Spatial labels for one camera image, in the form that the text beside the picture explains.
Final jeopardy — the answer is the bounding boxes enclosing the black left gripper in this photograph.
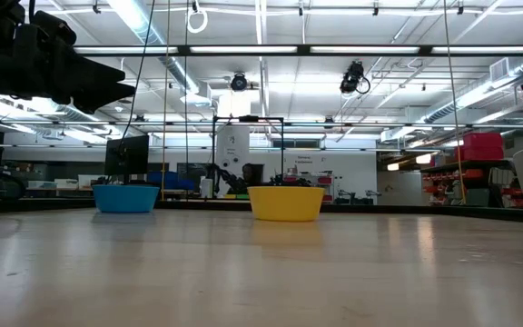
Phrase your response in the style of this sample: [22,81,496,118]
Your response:
[0,0,137,115]

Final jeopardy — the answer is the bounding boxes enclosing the blue plastic bowl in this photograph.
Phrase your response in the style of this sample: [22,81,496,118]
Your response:
[92,183,161,214]

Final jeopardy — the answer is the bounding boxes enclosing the yellow plastic bowl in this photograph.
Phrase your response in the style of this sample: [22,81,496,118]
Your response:
[247,185,326,223]

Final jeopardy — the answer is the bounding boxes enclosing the shelf with orange parts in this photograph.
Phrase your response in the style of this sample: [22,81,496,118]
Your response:
[419,158,523,209]

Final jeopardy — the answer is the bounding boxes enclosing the black computer monitor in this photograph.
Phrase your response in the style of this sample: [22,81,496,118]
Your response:
[104,134,151,183]

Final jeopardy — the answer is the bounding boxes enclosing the blue background bins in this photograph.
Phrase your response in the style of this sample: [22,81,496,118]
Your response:
[146,170,195,192]

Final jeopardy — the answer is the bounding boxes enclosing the white pillar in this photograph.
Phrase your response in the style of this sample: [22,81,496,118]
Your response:
[215,124,252,199]

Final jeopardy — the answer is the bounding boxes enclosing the person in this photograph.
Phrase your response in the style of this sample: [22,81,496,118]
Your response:
[237,163,257,195]

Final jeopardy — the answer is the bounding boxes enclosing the black overhead light bar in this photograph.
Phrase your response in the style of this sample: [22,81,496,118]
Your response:
[73,44,523,58]

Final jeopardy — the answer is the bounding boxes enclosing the red storage bins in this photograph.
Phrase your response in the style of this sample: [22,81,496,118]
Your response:
[458,132,506,162]

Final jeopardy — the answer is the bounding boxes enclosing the black hanging cable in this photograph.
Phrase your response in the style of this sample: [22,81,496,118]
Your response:
[118,0,157,140]

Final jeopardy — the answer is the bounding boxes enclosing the yellow hanging cord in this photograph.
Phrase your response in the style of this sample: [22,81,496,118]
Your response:
[160,0,173,202]
[441,0,468,205]

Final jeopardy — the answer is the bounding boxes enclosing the silver ceiling duct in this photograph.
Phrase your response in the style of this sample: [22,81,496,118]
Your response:
[105,0,202,94]
[423,55,523,124]

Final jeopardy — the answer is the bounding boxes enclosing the white cable loop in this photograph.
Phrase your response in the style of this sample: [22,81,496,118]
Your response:
[185,5,210,35]

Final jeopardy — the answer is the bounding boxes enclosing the black round overhead camera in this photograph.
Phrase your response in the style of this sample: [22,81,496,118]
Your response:
[230,72,250,94]

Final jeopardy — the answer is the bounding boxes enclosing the black background rig frame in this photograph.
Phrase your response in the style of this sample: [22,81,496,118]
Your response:
[211,114,286,199]

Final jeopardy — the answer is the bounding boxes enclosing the black overhead camera with cable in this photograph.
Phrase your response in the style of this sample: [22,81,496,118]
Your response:
[339,60,372,97]

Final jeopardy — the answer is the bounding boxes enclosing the black aluminium table frame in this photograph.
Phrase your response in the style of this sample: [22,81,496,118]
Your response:
[0,195,523,224]

